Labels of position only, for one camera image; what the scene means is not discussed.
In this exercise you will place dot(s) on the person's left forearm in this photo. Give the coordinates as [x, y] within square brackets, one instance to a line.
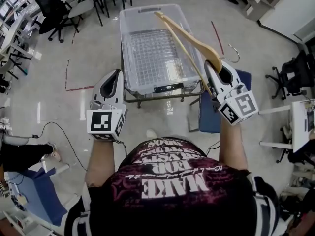
[101, 163]

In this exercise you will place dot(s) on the long red floor tape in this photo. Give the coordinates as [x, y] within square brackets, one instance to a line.
[78, 88]

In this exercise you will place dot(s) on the black chair base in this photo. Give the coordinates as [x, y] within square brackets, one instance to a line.
[297, 156]

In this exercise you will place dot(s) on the blue chair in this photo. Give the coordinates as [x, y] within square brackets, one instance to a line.
[209, 117]

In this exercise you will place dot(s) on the person's right forearm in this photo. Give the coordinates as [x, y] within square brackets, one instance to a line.
[232, 146]

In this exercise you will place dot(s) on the white side table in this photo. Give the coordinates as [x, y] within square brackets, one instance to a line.
[299, 124]

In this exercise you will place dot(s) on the clear plastic storage bin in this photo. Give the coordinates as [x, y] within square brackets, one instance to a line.
[147, 65]

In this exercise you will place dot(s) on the black mesh office chair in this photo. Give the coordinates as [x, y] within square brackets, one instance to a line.
[297, 75]

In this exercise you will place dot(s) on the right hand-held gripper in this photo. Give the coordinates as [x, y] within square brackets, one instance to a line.
[243, 104]

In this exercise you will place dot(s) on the person's dark printed shirt torso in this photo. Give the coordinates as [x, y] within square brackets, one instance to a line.
[172, 205]

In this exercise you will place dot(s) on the dark metal lattice table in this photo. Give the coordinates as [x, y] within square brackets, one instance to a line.
[197, 88]

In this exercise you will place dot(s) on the grey rounded chair back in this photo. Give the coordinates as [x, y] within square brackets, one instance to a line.
[13, 139]

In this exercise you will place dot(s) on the small yellow item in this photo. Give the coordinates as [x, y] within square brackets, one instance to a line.
[22, 199]

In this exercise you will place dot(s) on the white desk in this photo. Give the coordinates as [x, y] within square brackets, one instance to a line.
[12, 40]

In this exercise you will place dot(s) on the person's left white shoe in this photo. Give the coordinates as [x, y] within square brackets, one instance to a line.
[151, 133]

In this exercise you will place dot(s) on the white shelf rack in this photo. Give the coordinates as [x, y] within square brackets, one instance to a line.
[19, 226]

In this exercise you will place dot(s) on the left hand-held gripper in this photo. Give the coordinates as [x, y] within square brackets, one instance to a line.
[101, 122]

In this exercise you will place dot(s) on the grey seat chair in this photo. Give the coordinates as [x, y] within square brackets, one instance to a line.
[80, 10]

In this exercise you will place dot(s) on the wooden clothes hanger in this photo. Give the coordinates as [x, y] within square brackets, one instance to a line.
[209, 53]

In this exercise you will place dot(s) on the short red floor tape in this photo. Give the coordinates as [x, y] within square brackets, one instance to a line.
[217, 37]

